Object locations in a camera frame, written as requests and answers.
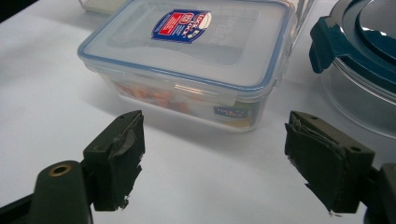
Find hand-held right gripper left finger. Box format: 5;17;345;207
81;109;147;212

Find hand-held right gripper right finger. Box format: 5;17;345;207
284;110;375;215

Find round container dark teal lid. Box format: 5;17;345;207
308;0;396;140

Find clear plastic food container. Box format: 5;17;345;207
77;0;297;134

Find white wire rack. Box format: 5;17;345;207
78;0;129;16

